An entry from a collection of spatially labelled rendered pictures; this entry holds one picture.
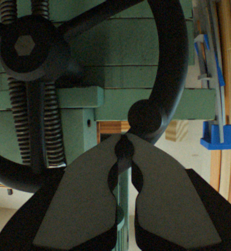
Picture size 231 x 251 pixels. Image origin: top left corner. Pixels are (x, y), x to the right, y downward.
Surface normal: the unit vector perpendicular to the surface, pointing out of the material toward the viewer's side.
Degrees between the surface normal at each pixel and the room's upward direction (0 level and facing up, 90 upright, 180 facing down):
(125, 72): 90
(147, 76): 90
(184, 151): 90
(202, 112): 90
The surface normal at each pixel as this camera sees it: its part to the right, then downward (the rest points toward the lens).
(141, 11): -0.04, 0.14
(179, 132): 0.44, 0.12
